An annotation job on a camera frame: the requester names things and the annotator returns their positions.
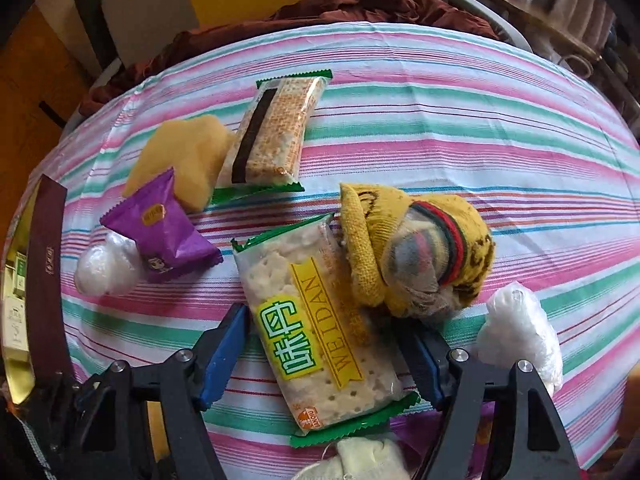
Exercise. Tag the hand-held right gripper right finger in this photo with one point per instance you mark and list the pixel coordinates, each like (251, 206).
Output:
(425, 365)

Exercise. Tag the yellow sponge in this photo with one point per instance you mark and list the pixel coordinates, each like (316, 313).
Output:
(185, 155)

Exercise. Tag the beige curtain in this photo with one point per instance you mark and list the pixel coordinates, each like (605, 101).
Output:
(585, 5)

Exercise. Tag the yellow label cracker packet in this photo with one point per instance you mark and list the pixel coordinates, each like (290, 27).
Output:
(310, 320)

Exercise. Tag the maroon cloth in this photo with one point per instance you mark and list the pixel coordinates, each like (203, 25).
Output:
(350, 5)

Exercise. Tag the yellow knit sock bundle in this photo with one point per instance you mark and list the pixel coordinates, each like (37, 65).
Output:
(415, 255)

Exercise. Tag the dark stripe cracker packet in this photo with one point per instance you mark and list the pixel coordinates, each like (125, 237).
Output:
(272, 135)

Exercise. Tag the white kettle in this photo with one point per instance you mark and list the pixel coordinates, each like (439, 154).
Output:
(575, 66)

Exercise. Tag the round white plastic wrap ball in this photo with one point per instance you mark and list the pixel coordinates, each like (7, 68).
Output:
(107, 270)

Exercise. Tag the purple snack packet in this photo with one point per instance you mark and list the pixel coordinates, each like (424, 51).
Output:
(160, 230)

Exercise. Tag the wooden desk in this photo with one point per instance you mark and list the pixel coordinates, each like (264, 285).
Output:
(525, 5)

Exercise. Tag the striped bedsheet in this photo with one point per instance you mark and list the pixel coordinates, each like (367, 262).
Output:
(450, 135)

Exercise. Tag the clear plastic bag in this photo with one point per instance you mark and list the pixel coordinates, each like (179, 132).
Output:
(520, 330)

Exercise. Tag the brown gift box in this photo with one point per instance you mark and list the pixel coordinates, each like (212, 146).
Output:
(47, 280)

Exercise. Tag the white sock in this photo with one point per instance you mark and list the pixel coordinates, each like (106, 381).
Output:
(360, 462)

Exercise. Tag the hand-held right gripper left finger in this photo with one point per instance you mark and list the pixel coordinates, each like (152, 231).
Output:
(225, 355)

